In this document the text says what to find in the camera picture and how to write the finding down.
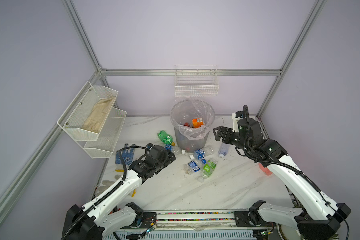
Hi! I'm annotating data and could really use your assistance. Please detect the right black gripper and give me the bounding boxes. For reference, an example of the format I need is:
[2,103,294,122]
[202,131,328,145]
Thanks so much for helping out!
[210,126,249,153]

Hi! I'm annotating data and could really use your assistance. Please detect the small bottle blue label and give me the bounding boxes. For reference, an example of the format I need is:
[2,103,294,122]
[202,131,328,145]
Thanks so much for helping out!
[165,145,186,156]

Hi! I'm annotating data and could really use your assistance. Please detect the green crushed plastic bottle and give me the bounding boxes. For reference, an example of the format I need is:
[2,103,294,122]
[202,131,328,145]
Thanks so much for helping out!
[157,130,176,146]

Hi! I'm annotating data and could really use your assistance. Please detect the green label clear bottle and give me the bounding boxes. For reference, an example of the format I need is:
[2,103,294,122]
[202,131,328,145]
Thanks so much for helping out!
[197,159,218,183]

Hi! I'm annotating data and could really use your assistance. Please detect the orange label bottle gold cap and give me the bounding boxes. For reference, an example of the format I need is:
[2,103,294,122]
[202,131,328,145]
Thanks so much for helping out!
[192,118,204,129]

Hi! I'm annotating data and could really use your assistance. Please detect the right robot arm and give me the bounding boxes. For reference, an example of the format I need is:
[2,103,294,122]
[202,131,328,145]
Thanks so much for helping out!
[213,106,351,240]

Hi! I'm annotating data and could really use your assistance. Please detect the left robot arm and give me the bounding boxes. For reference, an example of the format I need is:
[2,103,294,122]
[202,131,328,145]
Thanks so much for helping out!
[61,143,176,240]

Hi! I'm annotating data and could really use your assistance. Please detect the grey mesh waste bin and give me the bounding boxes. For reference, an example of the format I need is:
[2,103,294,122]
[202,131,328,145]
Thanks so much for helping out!
[170,98,216,152]

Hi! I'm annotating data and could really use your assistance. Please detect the clear plastic bin liner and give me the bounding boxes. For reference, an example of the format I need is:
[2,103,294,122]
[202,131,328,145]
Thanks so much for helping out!
[170,98,216,141]

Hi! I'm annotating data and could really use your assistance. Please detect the tall clear bottle white cap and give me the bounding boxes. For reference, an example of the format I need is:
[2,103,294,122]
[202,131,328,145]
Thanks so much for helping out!
[218,143,230,159]

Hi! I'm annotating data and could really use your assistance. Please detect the blue dotted work glove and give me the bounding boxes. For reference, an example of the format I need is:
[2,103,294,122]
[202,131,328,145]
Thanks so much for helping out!
[115,148,135,167]

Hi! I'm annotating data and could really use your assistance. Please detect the small bottle blue cap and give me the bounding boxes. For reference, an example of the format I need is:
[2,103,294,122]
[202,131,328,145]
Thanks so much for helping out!
[185,159,206,175]

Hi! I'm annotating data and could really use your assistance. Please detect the pink plastic watering can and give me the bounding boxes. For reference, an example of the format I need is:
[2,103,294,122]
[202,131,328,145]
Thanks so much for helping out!
[258,163,273,176]

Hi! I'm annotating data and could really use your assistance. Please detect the white mesh lower shelf tray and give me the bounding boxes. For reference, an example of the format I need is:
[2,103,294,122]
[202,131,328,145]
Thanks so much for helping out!
[84,108,127,159]

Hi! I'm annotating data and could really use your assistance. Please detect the white mesh shelf tray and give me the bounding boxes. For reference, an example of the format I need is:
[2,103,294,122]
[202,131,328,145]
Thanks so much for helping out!
[57,82,118,142]
[84,108,127,159]

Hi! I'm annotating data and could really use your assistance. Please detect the white knit work glove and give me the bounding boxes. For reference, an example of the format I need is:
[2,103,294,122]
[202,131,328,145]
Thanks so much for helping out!
[95,175,136,198]

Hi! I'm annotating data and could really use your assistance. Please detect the beige cloth in tray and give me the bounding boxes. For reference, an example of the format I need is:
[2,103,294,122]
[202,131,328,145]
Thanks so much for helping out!
[82,97,116,134]

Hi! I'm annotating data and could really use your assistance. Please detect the white mesh upper shelf tray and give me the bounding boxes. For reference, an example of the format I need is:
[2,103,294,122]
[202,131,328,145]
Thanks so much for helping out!
[57,82,118,142]

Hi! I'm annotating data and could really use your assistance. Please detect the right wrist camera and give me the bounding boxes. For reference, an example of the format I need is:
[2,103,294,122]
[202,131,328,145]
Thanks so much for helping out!
[232,111,243,132]

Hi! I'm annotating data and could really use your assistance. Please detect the white wire wall basket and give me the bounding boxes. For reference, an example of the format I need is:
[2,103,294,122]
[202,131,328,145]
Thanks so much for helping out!
[175,65,220,97]

